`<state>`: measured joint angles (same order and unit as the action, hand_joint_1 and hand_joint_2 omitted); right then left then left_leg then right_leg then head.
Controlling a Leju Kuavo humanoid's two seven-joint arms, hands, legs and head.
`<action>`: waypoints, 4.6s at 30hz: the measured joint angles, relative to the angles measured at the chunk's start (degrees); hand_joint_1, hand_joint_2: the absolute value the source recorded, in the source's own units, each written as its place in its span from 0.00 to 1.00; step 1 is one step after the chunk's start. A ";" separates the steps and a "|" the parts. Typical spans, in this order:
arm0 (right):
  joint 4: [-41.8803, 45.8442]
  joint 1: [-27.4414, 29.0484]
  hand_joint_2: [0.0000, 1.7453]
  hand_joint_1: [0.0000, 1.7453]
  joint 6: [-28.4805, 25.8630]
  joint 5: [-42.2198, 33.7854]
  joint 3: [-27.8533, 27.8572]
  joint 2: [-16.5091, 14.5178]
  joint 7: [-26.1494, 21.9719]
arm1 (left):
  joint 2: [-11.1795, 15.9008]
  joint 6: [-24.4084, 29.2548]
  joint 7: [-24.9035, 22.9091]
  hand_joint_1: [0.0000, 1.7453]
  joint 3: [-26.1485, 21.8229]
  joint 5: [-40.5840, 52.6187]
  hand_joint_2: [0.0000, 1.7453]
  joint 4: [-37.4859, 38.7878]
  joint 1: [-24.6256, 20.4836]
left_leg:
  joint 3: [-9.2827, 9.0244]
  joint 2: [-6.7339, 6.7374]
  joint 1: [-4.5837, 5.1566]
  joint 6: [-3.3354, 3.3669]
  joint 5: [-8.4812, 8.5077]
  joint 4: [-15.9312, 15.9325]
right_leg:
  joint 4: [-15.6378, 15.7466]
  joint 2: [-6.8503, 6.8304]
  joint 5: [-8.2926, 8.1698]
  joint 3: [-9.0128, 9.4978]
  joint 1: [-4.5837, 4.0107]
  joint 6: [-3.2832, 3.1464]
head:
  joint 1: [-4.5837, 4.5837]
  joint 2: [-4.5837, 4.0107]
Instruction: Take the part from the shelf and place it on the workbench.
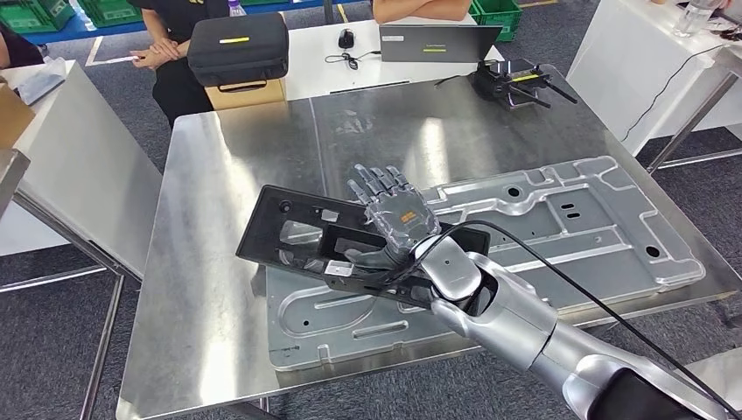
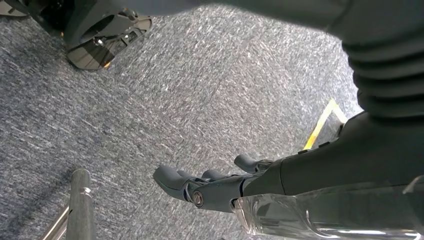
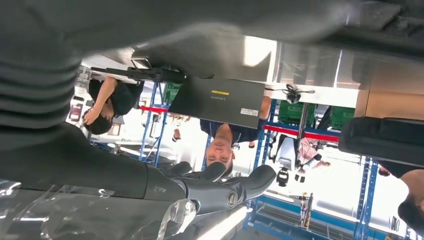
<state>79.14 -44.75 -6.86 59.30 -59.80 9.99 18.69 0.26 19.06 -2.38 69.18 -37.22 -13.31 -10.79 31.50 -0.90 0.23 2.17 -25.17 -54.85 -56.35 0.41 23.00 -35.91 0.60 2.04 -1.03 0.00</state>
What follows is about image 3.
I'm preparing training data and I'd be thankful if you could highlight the black carrying case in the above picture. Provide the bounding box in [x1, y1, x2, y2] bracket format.
[337, 115, 424, 169]

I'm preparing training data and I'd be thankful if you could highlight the cardboard box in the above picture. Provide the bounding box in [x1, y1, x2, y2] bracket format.
[353, 89, 424, 122]

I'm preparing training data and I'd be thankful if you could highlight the person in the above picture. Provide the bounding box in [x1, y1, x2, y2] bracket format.
[81, 76, 146, 136]
[377, 158, 424, 237]
[198, 96, 273, 177]

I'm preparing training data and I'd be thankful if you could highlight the green plastic crate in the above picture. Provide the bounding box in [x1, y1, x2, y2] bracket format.
[277, 100, 317, 126]
[163, 82, 182, 104]
[328, 105, 356, 130]

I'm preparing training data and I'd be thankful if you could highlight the black corded mouse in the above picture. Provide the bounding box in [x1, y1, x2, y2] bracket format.
[264, 83, 316, 106]

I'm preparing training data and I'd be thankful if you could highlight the blue metal shelf rack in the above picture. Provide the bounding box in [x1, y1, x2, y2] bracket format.
[138, 82, 168, 167]
[241, 99, 380, 240]

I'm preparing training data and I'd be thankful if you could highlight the red barrier tape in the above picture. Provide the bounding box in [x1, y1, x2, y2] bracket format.
[139, 105, 340, 143]

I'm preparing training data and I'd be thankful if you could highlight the white table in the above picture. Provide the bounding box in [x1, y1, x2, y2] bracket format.
[264, 82, 360, 109]

